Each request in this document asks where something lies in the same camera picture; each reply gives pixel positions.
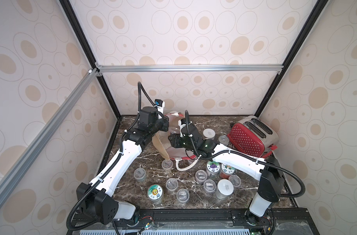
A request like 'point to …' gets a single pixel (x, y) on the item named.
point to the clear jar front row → (209, 186)
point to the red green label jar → (226, 171)
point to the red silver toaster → (253, 136)
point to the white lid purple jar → (224, 189)
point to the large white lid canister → (209, 133)
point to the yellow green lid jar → (155, 194)
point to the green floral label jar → (140, 174)
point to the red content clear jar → (201, 176)
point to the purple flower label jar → (212, 168)
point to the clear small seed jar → (235, 179)
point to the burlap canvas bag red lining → (184, 158)
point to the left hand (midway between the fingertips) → (171, 115)
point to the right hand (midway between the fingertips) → (176, 134)
